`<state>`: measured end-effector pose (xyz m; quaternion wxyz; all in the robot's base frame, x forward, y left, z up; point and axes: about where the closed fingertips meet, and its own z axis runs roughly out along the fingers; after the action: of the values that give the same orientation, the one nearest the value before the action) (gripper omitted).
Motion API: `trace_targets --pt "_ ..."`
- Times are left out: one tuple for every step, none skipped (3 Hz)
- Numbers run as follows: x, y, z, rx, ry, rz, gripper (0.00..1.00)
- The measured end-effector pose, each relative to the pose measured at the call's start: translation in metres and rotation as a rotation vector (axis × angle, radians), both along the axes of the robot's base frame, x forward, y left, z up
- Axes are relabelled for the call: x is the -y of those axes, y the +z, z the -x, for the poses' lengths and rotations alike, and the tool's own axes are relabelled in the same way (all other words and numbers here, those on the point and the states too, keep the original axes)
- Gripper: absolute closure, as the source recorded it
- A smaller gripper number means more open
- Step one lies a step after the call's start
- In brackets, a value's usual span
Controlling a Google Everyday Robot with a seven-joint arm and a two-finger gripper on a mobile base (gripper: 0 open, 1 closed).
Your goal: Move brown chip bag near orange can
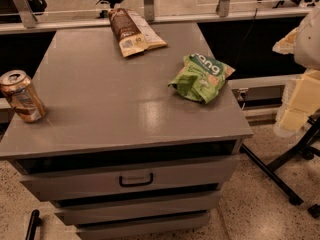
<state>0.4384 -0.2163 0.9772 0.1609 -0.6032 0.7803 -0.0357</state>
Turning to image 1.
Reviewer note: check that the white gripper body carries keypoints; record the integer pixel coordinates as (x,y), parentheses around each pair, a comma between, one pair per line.
(309,40)

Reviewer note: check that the brown chip bag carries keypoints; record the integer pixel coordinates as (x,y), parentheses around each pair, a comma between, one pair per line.
(133,33)

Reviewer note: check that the black folding stand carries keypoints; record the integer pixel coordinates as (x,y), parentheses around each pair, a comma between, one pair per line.
(288,171)

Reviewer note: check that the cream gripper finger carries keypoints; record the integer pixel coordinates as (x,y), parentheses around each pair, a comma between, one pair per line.
(286,44)

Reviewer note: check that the orange soda can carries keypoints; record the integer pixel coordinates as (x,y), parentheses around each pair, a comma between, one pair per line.
(19,91)

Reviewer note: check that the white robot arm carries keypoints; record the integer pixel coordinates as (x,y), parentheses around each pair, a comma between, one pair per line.
(307,42)

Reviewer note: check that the black bar handle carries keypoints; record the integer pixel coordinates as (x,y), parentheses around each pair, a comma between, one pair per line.
(34,222)

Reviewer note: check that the grey drawer cabinet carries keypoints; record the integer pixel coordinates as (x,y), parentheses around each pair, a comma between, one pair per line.
(111,116)

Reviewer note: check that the black drawer handle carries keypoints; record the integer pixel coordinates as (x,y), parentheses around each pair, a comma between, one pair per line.
(130,181)

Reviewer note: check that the green chip bag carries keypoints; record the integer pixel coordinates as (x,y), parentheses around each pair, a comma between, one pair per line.
(201,78)

